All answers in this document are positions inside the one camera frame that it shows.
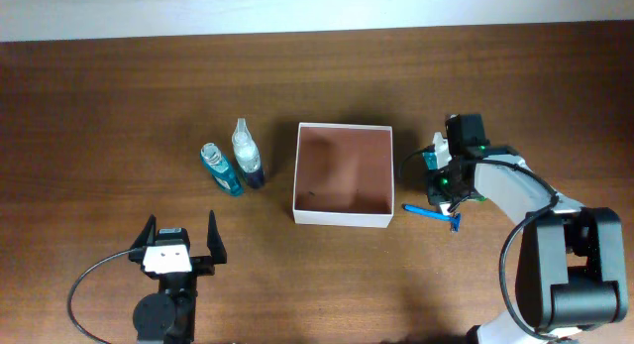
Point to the teal mouthwash bottle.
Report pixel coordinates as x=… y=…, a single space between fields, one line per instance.
x=221 y=169

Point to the blue disposable razor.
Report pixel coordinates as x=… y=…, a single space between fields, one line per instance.
x=454 y=219

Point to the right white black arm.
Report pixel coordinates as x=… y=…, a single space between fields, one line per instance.
x=561 y=269

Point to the white cardboard box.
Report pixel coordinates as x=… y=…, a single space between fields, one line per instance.
x=344 y=175

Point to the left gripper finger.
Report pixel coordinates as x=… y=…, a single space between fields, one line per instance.
x=147 y=236
x=214 y=241

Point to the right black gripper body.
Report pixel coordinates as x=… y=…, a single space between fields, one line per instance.
x=443 y=187

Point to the clear foam soap bottle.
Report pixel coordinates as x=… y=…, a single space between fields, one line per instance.
x=247 y=155

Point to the teal toothpaste tube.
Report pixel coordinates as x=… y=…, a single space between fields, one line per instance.
x=430 y=160

